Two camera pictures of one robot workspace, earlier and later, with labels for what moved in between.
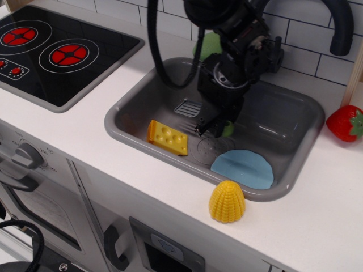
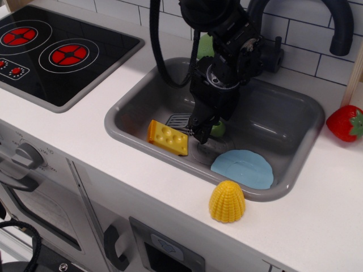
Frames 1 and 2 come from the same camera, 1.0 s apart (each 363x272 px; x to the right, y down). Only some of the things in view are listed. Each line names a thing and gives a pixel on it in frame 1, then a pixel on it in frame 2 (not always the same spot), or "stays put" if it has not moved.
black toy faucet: (341, 13) stays put
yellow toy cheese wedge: (167, 138) stays put
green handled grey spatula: (191, 109) -> (181, 122)
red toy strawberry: (346, 122) stays put
